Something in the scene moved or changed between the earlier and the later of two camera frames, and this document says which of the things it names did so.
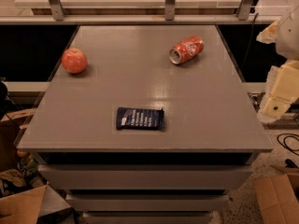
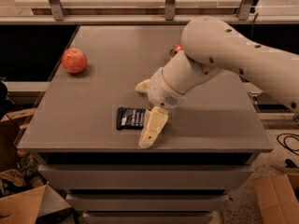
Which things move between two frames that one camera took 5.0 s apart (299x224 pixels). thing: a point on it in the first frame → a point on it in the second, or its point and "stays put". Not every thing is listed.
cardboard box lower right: (278, 198) stays put
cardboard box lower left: (39, 204) stays put
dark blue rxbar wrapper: (139, 119) stays put
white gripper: (290, 36) → (161, 90)
